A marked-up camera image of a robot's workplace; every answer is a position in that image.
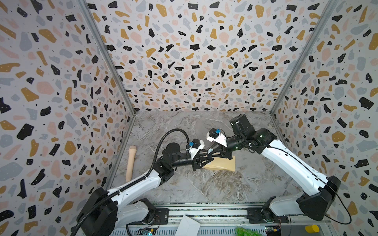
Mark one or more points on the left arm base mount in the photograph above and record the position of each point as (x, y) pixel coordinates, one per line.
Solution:
(157, 216)

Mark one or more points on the green plastic object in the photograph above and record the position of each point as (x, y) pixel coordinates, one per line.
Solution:
(246, 232)

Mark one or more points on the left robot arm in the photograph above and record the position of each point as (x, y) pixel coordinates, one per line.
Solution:
(107, 210)

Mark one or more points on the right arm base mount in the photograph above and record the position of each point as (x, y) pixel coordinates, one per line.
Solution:
(257, 215)

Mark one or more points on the wooden roller pin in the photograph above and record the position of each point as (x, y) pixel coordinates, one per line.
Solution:
(130, 165)

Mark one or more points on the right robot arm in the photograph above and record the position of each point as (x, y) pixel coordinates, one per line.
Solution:
(318, 190)

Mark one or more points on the left aluminium corner post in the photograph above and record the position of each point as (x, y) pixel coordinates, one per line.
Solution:
(82, 4)

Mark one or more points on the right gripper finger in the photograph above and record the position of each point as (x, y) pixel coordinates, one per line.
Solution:
(217, 146)
(220, 153)

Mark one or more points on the white paper sheet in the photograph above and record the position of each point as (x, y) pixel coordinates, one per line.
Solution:
(187, 227)

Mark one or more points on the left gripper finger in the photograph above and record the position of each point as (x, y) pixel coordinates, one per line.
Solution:
(200, 162)
(202, 154)

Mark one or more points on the small circuit board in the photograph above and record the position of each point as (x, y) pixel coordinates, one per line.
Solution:
(146, 231)

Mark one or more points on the right circuit board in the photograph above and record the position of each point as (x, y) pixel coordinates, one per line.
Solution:
(273, 231)

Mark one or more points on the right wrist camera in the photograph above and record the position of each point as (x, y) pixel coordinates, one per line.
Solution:
(216, 135)

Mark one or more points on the aluminium corner post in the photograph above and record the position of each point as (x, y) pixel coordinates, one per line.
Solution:
(82, 4)
(326, 14)

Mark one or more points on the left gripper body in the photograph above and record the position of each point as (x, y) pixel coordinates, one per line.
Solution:
(183, 161)

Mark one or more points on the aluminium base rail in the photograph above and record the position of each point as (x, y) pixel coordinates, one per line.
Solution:
(221, 219)

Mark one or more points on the right aluminium corner post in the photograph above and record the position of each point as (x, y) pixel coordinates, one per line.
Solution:
(326, 14)

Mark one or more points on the yellow round object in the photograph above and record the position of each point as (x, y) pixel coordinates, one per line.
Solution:
(312, 229)

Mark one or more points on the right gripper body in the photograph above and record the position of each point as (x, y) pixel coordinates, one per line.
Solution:
(223, 146)

